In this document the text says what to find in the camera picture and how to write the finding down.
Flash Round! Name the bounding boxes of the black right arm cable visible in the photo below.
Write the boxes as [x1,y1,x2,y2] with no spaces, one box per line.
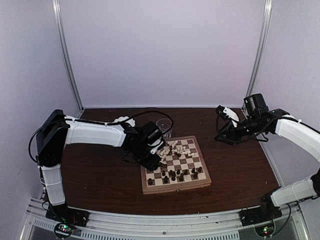
[214,114,268,146]

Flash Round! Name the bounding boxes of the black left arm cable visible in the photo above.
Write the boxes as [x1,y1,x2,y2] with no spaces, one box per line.
[27,111,175,166]

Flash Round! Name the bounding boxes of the aluminium frame post left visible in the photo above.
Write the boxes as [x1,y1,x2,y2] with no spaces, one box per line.
[52,0,84,113]

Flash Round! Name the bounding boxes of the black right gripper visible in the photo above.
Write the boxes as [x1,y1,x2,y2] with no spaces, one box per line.
[214,115,265,146]

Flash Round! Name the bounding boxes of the pile of white chess pieces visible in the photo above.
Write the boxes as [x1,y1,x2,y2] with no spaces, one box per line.
[157,139,199,161]

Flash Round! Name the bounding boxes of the wooden chess board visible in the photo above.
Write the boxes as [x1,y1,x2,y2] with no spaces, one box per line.
[141,135,212,195]

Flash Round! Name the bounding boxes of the clear drinking glass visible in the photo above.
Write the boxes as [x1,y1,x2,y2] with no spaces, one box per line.
[156,118,173,140]

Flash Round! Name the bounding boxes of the dark chess piece corner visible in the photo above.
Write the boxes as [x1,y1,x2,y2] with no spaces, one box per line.
[147,178,153,185]

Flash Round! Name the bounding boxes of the aluminium front rail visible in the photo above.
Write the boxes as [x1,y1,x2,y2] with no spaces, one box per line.
[21,194,305,240]

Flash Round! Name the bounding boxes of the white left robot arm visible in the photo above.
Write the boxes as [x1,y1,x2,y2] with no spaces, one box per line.
[35,109,165,222]

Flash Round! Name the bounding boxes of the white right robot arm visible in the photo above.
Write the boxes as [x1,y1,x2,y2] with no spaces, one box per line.
[214,93,320,221]

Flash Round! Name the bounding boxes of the pile of dark chess pieces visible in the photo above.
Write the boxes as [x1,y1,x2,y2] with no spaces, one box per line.
[159,162,168,168]

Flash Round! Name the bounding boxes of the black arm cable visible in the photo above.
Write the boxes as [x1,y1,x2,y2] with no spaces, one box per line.
[27,111,175,166]
[214,114,268,146]

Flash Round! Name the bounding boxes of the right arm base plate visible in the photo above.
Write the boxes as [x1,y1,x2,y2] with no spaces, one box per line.
[238,207,282,227]

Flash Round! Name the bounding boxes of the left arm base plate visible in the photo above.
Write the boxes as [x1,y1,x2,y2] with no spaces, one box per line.
[45,207,90,227]

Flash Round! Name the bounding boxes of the white scalloped bowl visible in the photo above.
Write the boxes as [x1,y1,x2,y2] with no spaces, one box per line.
[113,116,136,127]

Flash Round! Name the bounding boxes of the aluminium frame post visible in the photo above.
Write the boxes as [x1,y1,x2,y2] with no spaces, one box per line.
[241,0,273,112]
[52,0,84,113]

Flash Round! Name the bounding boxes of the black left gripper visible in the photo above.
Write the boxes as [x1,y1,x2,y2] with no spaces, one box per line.
[130,142,161,172]

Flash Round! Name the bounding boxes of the aluminium frame post right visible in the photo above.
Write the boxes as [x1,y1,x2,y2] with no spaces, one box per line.
[241,0,273,112]

